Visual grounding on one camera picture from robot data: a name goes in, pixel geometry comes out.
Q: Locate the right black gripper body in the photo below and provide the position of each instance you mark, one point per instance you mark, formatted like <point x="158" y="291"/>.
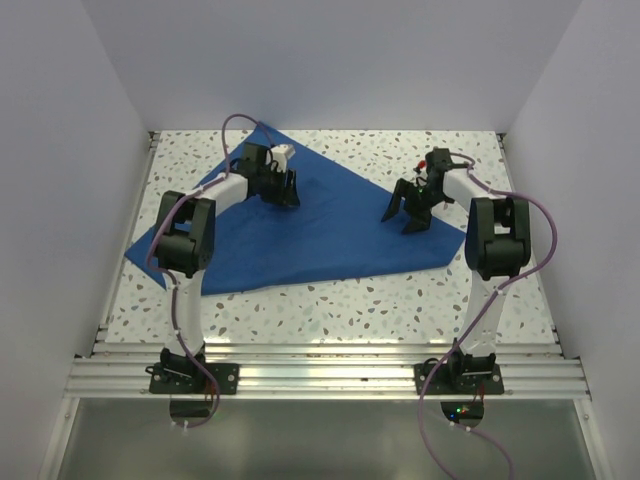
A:
<point x="418" y="198"/>

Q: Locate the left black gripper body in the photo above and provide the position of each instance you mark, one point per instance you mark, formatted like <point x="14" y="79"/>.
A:
<point x="272" y="184"/>

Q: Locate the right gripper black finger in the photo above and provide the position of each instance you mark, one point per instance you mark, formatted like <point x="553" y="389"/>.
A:
<point x="419" y="222"/>
<point x="396" y="198"/>

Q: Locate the blue surgical drape cloth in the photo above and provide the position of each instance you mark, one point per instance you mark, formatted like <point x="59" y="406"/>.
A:
<point x="335" y="234"/>

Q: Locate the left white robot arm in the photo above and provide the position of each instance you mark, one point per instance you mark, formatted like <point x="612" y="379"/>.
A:
<point x="182" y="246"/>

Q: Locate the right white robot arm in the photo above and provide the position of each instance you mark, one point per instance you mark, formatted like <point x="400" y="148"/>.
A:
<point x="497" y="242"/>

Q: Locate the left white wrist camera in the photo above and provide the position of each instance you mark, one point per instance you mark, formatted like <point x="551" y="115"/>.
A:
<point x="280" y="156"/>

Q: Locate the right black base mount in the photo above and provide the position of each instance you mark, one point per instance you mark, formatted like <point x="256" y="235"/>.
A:
<point x="465" y="374"/>

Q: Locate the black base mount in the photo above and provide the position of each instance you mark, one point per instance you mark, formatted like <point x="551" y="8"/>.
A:
<point x="175" y="374"/>
<point x="465" y="374"/>

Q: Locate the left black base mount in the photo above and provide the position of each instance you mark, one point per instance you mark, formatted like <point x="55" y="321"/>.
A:
<point x="175" y="374"/>

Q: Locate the aluminium frame rail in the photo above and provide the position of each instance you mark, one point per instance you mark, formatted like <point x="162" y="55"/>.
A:
<point x="336" y="371"/>

